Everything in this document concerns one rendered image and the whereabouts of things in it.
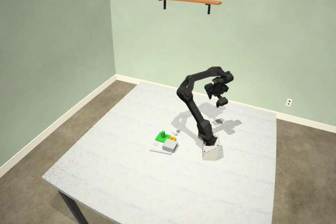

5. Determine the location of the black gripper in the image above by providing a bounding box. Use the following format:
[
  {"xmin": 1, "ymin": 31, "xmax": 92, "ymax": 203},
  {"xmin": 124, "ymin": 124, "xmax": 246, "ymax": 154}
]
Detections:
[{"xmin": 204, "ymin": 83, "xmax": 228, "ymax": 108}]

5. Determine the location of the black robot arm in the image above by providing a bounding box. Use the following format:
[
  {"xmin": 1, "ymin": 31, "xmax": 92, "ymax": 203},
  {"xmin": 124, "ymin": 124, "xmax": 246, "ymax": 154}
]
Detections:
[{"xmin": 176, "ymin": 67, "xmax": 234, "ymax": 146}]

